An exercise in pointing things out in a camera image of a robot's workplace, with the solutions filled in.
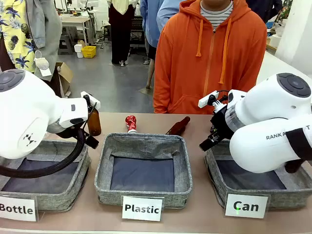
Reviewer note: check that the white bucket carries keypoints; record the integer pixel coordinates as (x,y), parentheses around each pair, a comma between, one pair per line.
(78,50)

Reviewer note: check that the white paper roll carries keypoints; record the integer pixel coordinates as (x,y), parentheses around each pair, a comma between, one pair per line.
(276,41)

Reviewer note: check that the yellow plastic crate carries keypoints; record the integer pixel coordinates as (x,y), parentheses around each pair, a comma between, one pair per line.
(89,51)

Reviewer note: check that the grey step stool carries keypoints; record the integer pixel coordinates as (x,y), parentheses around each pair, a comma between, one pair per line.
(65,45)

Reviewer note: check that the white Plastic sign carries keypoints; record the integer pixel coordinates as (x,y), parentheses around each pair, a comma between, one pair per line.
(142,208)

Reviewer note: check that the person in orange hoodie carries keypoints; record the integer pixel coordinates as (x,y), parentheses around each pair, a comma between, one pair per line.
(195,68)

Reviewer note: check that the cardboard box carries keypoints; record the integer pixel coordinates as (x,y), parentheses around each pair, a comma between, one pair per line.
(66,75)

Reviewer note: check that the beige work table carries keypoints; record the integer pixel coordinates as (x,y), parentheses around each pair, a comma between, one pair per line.
(75,20)

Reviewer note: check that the white pouch with tag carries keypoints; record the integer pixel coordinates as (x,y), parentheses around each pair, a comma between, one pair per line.
(42,62)

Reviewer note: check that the person in dark jacket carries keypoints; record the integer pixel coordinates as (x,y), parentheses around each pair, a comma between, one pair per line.
(263,9)

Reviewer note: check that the person in dark skirt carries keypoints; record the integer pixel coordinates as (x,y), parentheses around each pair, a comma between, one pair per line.
(120,31)

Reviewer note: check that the crushed red can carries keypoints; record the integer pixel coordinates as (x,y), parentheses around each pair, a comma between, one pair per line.
(131,123)

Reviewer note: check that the dark floral garment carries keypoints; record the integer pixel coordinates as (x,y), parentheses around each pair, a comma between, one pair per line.
(284,9)

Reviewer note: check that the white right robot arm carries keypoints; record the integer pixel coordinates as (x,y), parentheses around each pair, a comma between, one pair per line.
(265,117)

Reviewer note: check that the brown glass bottle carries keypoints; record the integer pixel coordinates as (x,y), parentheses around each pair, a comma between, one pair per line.
(94,123)
(179,126)

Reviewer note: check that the grey hanging jacket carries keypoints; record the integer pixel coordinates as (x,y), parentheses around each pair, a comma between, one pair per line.
(48,24)

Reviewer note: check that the grey basket with Plastic sign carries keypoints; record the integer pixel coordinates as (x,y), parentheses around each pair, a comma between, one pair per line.
(143,195)

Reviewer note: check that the yellow floral shirt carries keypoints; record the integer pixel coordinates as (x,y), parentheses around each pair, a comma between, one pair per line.
(17,36)

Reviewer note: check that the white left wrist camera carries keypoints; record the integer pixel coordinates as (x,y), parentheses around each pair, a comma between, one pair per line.
(92,98)

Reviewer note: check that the white side table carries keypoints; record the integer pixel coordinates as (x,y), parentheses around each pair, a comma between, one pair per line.
(275,65)

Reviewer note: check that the grey basket with Can sign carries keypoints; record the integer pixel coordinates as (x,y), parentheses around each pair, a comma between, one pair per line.
(287,192)

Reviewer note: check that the white Can sign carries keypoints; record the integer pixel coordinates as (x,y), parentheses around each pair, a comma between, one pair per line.
(246,206)

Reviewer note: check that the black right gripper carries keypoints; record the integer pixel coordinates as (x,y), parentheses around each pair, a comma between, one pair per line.
(220,124)

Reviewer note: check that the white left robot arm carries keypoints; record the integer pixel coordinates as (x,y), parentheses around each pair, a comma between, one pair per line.
(29,114)

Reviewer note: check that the grey basket with Bottle sign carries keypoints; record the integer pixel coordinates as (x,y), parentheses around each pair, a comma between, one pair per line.
(48,195)

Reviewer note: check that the white Bottle sign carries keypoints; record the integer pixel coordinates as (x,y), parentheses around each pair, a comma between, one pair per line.
(17,209)

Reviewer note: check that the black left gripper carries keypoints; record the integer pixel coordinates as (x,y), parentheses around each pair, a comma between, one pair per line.
(92,142)

